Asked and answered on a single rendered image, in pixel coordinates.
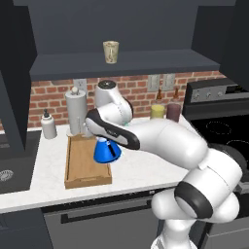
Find grey wall outlet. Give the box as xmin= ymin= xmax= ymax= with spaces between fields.
xmin=73 ymin=78 xmax=88 ymax=93
xmin=147 ymin=74 xmax=160 ymax=92
xmin=161 ymin=73 xmax=176 ymax=91

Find white soap dispenser bottle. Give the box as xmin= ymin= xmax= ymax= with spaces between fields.
xmin=40 ymin=108 xmax=58 ymax=141

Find white paper towel roll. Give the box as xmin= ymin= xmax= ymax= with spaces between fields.
xmin=64 ymin=87 xmax=89 ymax=136

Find wooden tray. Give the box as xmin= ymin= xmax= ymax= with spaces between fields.
xmin=63 ymin=132 xmax=113 ymax=190

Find black dishwasher handle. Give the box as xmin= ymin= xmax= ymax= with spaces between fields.
xmin=60 ymin=201 xmax=154 ymax=225

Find maroon jar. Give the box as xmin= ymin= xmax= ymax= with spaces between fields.
xmin=166 ymin=102 xmax=182 ymax=123

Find beige mug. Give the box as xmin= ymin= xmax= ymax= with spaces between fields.
xmin=102 ymin=40 xmax=120 ymax=65

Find grey dishwasher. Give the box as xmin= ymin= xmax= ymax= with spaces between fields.
xmin=42 ymin=190 xmax=163 ymax=249

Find yellow jar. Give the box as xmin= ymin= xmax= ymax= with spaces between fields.
xmin=150 ymin=103 xmax=165 ymax=121

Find dark grey wall cabinet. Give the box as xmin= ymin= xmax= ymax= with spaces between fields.
xmin=13 ymin=0 xmax=237 ymax=83

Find dark sink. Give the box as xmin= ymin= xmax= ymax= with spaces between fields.
xmin=0 ymin=129 xmax=43 ymax=196

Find black stove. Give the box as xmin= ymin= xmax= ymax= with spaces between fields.
xmin=181 ymin=77 xmax=249 ymax=249

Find dark grey base cabinet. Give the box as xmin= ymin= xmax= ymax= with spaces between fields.
xmin=0 ymin=207 xmax=54 ymax=249

